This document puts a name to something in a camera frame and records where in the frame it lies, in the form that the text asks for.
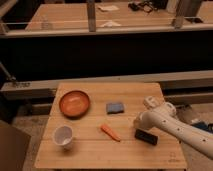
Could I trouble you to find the black eraser block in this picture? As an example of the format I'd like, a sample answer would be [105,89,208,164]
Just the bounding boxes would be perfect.
[135,129,158,145]

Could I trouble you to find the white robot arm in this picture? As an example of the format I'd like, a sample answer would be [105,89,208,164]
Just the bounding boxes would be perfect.
[133,96,213,160]

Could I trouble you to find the blue sponge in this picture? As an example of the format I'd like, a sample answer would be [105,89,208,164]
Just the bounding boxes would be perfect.
[106,102,124,114]

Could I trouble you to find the orange wooden bowl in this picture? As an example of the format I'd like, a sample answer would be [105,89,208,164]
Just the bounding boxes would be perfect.
[59,90,90,118]

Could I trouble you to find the orange carrot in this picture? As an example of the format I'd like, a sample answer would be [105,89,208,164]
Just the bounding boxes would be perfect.
[100,124,121,142]

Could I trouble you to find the white crumpled paper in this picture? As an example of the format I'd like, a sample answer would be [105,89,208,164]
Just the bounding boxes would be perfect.
[100,21,121,27]

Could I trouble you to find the white paper cup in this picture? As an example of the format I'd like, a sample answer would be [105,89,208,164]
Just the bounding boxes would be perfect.
[52,125,73,150]

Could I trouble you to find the white paper sheet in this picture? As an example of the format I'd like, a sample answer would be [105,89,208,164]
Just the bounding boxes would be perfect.
[98,5,119,12]

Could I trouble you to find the brown cardboard box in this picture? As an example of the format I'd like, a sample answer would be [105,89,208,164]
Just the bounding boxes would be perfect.
[0,120,30,171]

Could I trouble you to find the metal rail beam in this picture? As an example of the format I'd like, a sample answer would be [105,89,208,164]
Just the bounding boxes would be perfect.
[0,70,213,100]

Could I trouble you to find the black cables bundle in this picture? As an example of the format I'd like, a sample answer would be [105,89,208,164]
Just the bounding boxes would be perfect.
[127,0,159,14]

